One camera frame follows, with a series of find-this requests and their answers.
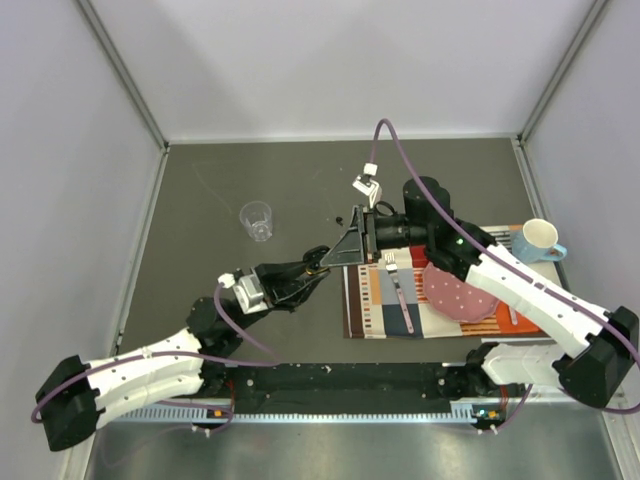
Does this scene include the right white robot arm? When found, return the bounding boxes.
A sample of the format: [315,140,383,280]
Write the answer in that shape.
[319,177,639,409]

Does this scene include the black oval earbud case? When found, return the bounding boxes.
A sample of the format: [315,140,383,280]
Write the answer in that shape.
[302,245,330,275]

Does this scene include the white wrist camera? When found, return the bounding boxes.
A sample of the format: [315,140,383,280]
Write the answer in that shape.
[352,162,382,209]
[218,271,268,315]

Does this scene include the colourful patterned placemat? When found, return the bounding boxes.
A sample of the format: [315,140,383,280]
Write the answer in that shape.
[342,246,542,339]

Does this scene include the pink handled knife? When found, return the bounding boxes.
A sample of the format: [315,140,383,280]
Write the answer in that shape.
[509,307,519,326]

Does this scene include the pink dotted plate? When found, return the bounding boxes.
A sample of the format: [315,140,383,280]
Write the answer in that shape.
[423,263,499,324]

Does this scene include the light blue mug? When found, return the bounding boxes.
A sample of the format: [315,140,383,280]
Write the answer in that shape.
[511,218,567,264]

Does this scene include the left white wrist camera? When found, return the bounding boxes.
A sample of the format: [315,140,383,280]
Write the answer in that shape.
[218,271,268,315]

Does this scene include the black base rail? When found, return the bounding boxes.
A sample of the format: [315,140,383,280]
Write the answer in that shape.
[227,363,478,415]

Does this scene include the pink handled fork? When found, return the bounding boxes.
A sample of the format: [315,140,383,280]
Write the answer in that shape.
[385,263,415,334]

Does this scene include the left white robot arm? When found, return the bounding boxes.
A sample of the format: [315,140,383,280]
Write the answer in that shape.
[31,245,329,452]

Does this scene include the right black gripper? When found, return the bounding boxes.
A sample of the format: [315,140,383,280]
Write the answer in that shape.
[323,206,431,269]

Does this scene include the aluminium frame profile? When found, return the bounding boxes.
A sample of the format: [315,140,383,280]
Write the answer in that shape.
[79,362,626,436]

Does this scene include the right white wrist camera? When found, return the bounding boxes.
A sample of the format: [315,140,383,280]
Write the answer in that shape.
[352,162,382,209]

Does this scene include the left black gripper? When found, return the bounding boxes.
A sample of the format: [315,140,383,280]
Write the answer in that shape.
[228,257,330,335]

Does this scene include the clear plastic cup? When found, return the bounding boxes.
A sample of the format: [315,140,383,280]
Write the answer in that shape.
[239,201,273,242]

